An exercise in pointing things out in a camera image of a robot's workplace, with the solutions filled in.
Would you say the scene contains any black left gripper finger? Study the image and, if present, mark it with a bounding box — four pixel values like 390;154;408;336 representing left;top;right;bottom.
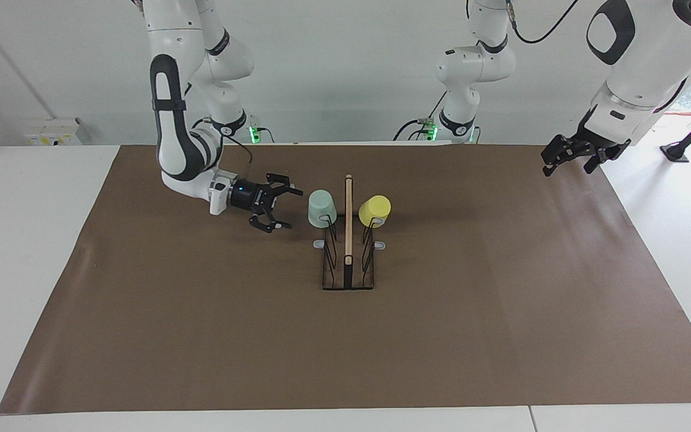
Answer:
583;148;617;175
540;134;584;177

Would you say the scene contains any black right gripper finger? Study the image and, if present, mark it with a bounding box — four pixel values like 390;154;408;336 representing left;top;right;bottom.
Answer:
248;207;293;235
265;172;305;200

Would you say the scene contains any pale green plastic cup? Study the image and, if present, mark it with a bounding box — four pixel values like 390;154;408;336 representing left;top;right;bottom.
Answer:
307;189;338;229

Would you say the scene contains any yellow plastic cup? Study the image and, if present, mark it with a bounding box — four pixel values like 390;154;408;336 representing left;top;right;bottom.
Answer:
358;194;392;229

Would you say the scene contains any brown paper table mat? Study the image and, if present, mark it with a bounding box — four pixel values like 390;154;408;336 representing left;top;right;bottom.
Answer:
0;143;691;415

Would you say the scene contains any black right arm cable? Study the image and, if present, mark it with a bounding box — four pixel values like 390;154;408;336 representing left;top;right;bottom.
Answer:
192;116;255;182

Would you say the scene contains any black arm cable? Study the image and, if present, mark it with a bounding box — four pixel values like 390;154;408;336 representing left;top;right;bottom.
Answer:
465;0;581;48
192;116;255;182

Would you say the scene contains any black wire cup rack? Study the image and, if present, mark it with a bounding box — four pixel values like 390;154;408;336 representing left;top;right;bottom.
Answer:
313;174;386;292

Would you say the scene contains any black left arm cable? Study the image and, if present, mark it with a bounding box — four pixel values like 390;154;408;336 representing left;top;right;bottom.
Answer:
465;0;581;48

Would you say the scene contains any black left base cable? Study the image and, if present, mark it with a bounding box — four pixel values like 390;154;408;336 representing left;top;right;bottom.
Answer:
393;90;449;142

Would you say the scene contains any white wall socket box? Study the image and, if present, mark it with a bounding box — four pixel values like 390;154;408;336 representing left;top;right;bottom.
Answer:
24;118;92;147

